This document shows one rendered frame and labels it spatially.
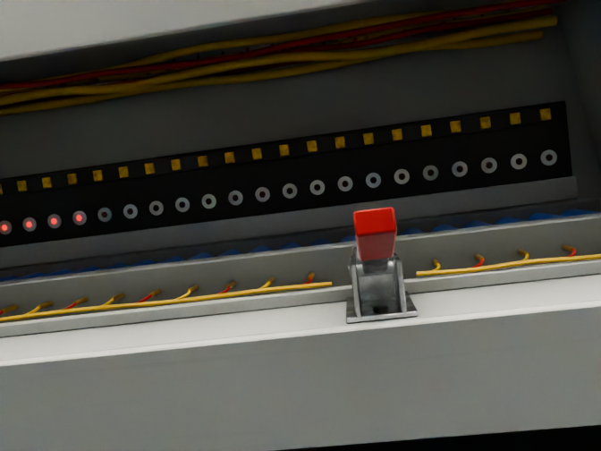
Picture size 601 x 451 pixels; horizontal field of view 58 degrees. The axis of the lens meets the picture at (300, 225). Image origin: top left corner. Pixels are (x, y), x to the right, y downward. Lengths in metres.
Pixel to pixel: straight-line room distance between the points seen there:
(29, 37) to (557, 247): 0.28
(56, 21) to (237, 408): 0.21
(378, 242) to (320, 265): 0.11
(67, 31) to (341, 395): 0.22
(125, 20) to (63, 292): 0.15
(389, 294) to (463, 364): 0.05
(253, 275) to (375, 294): 0.07
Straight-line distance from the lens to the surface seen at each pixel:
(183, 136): 0.48
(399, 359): 0.21
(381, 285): 0.24
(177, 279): 0.29
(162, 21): 0.30
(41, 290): 0.33
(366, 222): 0.16
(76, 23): 0.32
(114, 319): 0.29
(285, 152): 0.40
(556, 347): 0.22
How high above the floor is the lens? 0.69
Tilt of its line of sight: 16 degrees up
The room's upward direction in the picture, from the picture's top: 5 degrees counter-clockwise
